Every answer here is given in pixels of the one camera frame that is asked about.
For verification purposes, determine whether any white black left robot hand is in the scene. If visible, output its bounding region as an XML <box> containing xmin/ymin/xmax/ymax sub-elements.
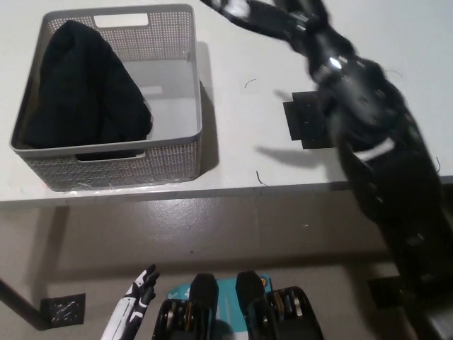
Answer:
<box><xmin>101</xmin><ymin>263</ymin><xmax>161</xmax><ymax>340</ymax></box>

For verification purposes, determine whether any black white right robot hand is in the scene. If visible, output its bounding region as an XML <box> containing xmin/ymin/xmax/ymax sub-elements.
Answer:
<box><xmin>200</xmin><ymin>0</ymin><xmax>358</xmax><ymax>81</ymax></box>

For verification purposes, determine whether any black t-shirt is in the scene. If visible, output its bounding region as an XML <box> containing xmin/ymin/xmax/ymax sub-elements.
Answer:
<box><xmin>23</xmin><ymin>20</ymin><xmax>154</xmax><ymax>162</ymax></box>

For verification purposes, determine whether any black ribbed robot body block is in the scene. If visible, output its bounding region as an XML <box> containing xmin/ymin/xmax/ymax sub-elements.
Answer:
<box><xmin>151</xmin><ymin>273</ymin><xmax>221</xmax><ymax>340</ymax></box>
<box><xmin>235</xmin><ymin>271</ymin><xmax>325</xmax><ymax>340</ymax></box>

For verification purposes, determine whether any black square floor pad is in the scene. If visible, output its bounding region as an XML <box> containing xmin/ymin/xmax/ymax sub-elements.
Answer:
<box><xmin>40</xmin><ymin>293</ymin><xmax>87</xmax><ymax>329</ymax></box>
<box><xmin>367</xmin><ymin>278</ymin><xmax>403</xmax><ymax>310</ymax></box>

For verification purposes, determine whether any black foam pad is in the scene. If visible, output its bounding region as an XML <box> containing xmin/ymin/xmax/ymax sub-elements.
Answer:
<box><xmin>282</xmin><ymin>91</ymin><xmax>340</xmax><ymax>150</ymax></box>

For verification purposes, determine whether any black table leg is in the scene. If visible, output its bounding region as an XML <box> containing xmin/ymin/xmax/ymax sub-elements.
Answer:
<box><xmin>0</xmin><ymin>276</ymin><xmax>47</xmax><ymax>331</ymax></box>

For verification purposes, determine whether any grey perforated plastic basket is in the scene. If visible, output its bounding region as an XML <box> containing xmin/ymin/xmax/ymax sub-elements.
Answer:
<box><xmin>9</xmin><ymin>3</ymin><xmax>205</xmax><ymax>193</ymax></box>

